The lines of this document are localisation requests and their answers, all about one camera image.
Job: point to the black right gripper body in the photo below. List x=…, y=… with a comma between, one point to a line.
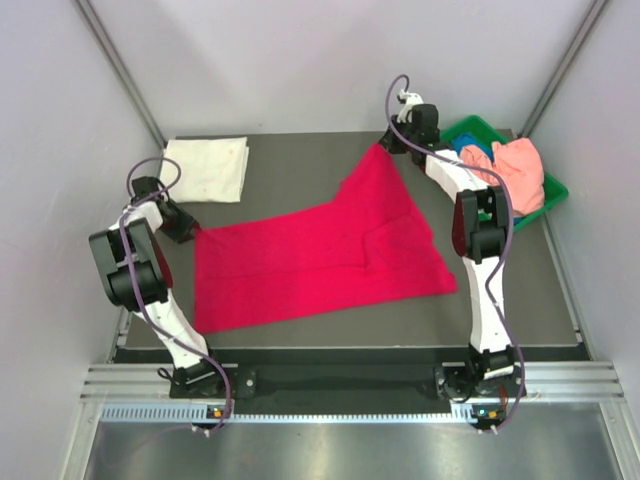
x=402, y=139

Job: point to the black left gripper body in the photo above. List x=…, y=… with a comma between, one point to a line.
x=179, y=224

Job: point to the red t-shirt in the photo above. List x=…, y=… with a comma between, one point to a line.
x=370, y=244

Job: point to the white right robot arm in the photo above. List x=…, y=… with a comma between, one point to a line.
x=481, y=236

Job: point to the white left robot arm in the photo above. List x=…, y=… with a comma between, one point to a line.
x=135, y=275

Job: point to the blue t-shirt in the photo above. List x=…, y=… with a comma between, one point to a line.
x=467, y=139

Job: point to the folded white t-shirt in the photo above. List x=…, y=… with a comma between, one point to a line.
x=211, y=170

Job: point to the salmon pink t-shirt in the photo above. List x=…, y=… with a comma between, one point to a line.
x=519, y=164

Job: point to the green plastic bin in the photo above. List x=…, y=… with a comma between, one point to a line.
x=554, y=190

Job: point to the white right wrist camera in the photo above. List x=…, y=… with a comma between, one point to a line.
x=408, y=100

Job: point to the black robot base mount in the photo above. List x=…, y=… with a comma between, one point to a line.
x=451, y=385

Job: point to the aluminium frame rail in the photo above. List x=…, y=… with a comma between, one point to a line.
x=580, y=381

